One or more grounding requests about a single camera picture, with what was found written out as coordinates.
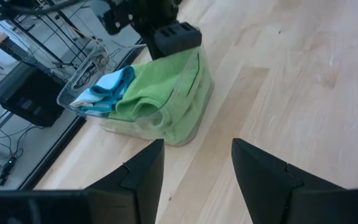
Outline clear plastic bin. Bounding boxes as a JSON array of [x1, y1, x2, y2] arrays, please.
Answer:
[[57, 40, 214, 147]]

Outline black power strip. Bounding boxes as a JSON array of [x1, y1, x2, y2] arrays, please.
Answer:
[[0, 155, 17, 187]]

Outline green microfiber towel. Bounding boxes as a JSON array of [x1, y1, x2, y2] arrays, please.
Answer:
[[109, 48, 203, 123], [104, 62, 214, 147]]

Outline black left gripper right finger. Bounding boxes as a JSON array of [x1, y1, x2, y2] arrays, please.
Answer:
[[231, 138, 358, 224]]

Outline thin black floor cables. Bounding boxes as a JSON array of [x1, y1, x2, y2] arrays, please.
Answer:
[[0, 123, 45, 162]]

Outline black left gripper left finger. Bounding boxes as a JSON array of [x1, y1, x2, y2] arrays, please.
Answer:
[[0, 139, 165, 224]]

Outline grey metal beam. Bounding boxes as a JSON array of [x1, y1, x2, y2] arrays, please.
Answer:
[[0, 60, 36, 121]]

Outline light blue microfiber towel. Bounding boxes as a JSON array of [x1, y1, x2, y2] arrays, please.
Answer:
[[70, 65, 136, 114]]

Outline black equipment case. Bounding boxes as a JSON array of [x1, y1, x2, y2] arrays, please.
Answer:
[[0, 67, 65, 128]]

